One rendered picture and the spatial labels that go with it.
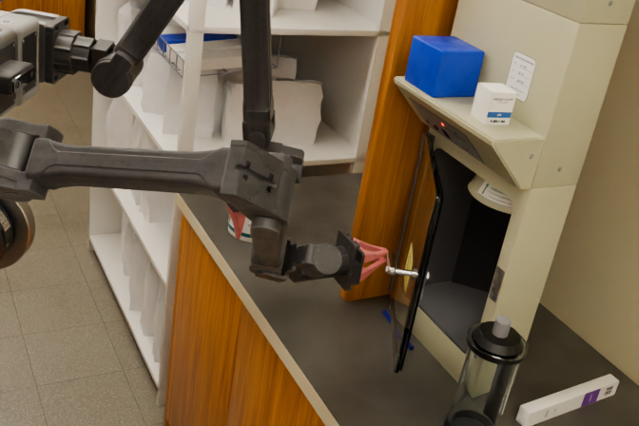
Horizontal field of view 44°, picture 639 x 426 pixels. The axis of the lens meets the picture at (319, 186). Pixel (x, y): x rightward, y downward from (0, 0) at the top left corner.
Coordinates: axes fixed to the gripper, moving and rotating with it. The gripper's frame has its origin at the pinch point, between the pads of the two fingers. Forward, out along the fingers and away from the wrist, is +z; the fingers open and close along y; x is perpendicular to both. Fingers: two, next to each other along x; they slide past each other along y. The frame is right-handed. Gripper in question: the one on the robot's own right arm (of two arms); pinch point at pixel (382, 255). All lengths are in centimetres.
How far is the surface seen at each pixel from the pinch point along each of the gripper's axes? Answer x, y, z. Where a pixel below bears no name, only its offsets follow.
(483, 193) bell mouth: -3.7, 13.9, 18.0
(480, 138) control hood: -13.5, 30.6, 5.1
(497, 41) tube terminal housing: 1.0, 43.1, 16.3
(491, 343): -28.5, -1.5, 5.4
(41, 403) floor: 111, -119, -46
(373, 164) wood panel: 19.9, 9.8, 7.3
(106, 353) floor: 132, -120, -19
